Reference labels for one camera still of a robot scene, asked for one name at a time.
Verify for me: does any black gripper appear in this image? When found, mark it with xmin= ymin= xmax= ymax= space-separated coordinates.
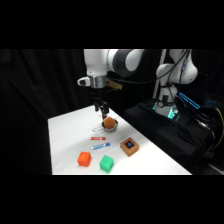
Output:
xmin=91 ymin=87 xmax=110 ymax=117

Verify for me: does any brown wooden block blue button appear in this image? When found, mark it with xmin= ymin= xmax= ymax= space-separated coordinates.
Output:
xmin=119 ymin=137 xmax=141 ymax=158

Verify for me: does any orange block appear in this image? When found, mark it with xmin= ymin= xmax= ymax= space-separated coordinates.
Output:
xmin=76 ymin=151 xmax=93 ymax=168

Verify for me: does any green block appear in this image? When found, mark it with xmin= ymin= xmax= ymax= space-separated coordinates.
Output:
xmin=98 ymin=154 xmax=115 ymax=174

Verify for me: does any red marker pen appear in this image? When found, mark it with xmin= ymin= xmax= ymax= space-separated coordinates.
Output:
xmin=89 ymin=135 xmax=107 ymax=141

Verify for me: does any blue marker pen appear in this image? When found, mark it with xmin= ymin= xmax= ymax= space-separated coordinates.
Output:
xmin=91 ymin=142 xmax=111 ymax=151

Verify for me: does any black curtain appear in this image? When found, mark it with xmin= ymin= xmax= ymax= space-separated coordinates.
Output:
xmin=0 ymin=49 xmax=224 ymax=176

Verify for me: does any white vertical pole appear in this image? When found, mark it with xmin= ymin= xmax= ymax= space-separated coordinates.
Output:
xmin=152 ymin=49 xmax=167 ymax=100

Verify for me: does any black cloth covered stand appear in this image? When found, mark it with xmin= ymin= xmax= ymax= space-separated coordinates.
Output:
xmin=122 ymin=99 xmax=224 ymax=176

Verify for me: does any green base light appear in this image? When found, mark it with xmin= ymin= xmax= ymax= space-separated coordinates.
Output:
xmin=152 ymin=101 xmax=181 ymax=122

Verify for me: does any blue lit strip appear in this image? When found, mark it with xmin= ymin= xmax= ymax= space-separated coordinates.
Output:
xmin=177 ymin=91 xmax=202 ymax=111

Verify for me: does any metal wire clip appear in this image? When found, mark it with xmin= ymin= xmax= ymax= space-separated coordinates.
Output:
xmin=91 ymin=124 xmax=105 ymax=135

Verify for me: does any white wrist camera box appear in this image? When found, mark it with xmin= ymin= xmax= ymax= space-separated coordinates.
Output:
xmin=77 ymin=76 xmax=92 ymax=88

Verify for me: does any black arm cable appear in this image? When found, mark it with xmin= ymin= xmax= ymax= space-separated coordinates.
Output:
xmin=107 ymin=49 xmax=192 ymax=86

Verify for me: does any yellow cable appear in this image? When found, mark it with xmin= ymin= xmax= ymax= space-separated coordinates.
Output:
xmin=215 ymin=107 xmax=224 ymax=152

